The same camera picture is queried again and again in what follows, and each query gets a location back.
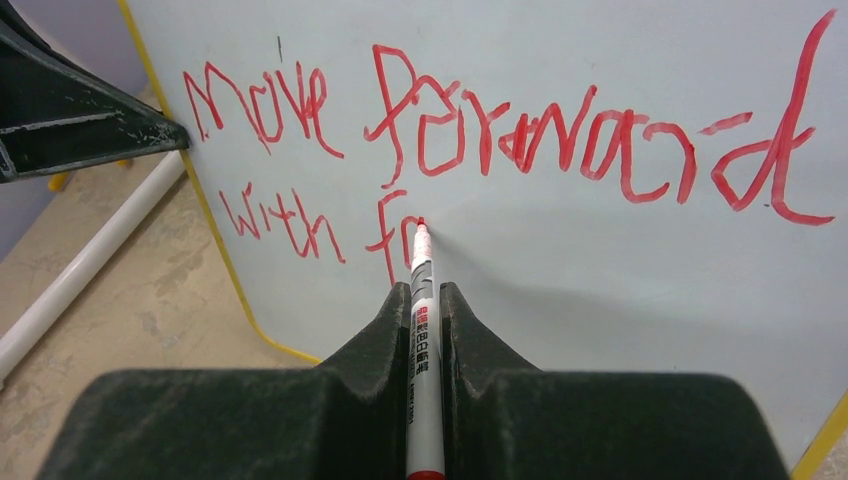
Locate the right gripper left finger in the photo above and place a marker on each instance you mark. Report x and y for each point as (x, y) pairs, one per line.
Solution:
(342, 419)

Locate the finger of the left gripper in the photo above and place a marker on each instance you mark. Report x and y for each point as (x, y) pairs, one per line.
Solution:
(58, 117)

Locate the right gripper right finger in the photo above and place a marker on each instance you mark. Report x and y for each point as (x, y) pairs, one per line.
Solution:
(507, 419)

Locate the red whiteboard marker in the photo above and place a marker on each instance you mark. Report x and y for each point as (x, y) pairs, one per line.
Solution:
(425, 457)

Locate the yellow framed whiteboard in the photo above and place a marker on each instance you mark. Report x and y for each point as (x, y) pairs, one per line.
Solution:
(613, 185)

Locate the yellow handled pliers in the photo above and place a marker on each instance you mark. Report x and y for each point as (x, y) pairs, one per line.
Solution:
(58, 181)

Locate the white PVC pipe frame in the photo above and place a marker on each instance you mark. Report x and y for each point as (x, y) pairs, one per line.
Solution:
(25, 333)

